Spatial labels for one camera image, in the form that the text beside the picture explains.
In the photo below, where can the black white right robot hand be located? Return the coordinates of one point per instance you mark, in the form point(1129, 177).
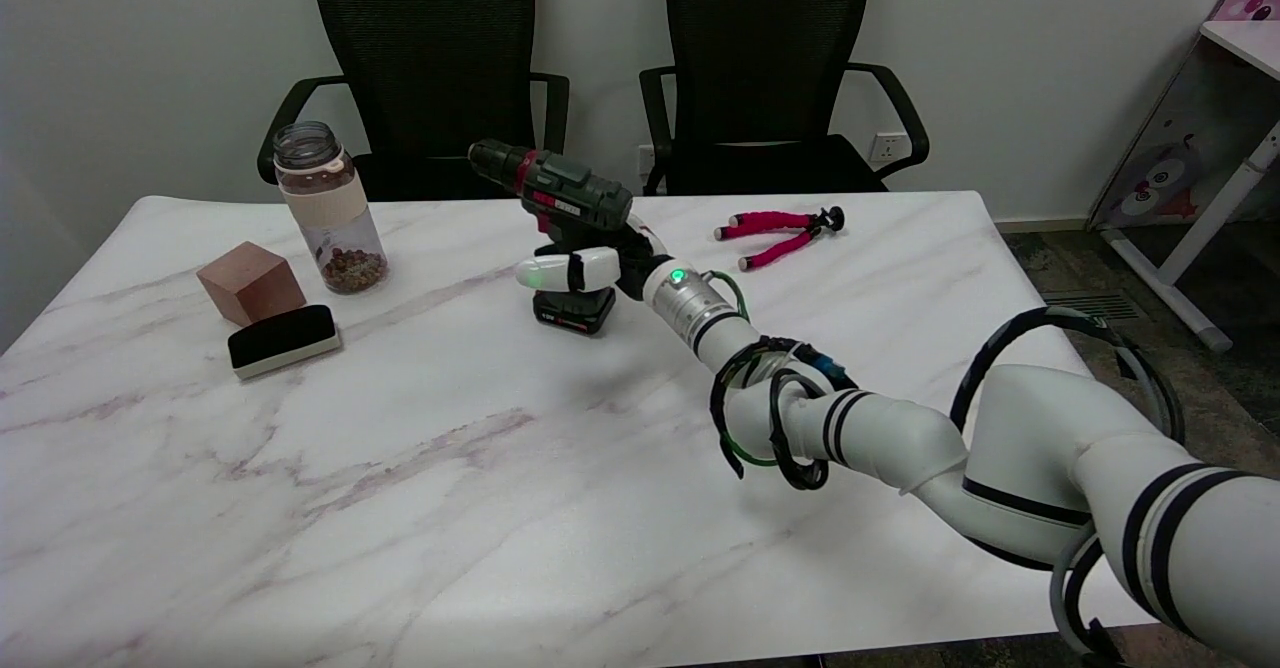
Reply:
point(590, 268)

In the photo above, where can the dark green power screwdriver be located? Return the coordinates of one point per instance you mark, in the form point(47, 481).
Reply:
point(570, 193)

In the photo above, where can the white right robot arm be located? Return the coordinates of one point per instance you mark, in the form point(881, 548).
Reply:
point(1020, 448)

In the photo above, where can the pink black mini tripod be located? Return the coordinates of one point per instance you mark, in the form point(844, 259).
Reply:
point(775, 220)

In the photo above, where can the clear bottle with nuts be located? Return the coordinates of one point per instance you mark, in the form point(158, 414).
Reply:
point(335, 218)

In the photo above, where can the black mesh office chair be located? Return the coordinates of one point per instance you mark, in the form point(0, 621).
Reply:
point(425, 48)
point(765, 48)

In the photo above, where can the black whiteboard eraser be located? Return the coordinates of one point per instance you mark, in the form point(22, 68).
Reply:
point(282, 336)

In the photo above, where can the brown wooden cube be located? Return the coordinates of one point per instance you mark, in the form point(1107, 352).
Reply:
point(252, 283)

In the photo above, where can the dark floor vent grille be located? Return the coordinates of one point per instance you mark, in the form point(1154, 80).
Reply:
point(1090, 305)

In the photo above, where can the cartoon printed desk panel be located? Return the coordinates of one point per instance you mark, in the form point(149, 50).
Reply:
point(1165, 183)

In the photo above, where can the white desk with legs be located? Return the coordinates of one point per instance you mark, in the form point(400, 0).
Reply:
point(1225, 203)

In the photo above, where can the white wall socket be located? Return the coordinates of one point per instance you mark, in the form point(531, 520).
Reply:
point(888, 147)
point(645, 160)

